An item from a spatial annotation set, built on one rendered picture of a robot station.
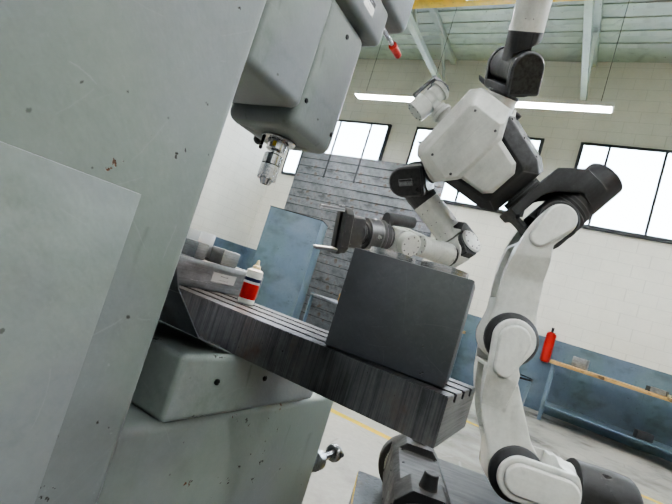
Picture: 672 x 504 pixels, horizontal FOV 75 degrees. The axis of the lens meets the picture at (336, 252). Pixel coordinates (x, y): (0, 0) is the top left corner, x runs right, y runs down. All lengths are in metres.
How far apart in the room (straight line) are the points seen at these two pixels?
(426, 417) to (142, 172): 0.53
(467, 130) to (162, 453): 1.05
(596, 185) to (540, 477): 0.78
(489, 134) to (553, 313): 7.16
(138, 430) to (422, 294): 0.52
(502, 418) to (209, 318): 0.82
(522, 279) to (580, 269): 7.13
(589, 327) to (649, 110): 3.78
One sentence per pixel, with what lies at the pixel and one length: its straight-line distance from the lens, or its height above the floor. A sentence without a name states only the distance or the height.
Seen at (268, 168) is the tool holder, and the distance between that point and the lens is 1.08.
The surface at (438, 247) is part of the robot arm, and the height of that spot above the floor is 1.21.
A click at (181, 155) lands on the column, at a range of 0.62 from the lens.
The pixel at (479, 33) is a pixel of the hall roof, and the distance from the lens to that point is 9.46.
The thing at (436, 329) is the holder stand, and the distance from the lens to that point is 0.77.
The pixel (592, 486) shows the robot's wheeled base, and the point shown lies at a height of 0.72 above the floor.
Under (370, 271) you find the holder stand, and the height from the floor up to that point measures 1.06.
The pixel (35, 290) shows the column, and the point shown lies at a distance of 0.55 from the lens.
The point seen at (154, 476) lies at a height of 0.61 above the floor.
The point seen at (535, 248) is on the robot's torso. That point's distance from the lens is 1.30.
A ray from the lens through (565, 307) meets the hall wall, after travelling 8.35.
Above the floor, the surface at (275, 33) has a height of 1.43.
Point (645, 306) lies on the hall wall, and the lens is 8.42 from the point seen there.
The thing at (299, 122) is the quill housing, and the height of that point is 1.33.
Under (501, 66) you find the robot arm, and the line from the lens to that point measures 1.39.
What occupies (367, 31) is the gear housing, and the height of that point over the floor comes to 1.63.
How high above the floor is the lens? 1.02
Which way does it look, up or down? 4 degrees up
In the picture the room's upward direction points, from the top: 17 degrees clockwise
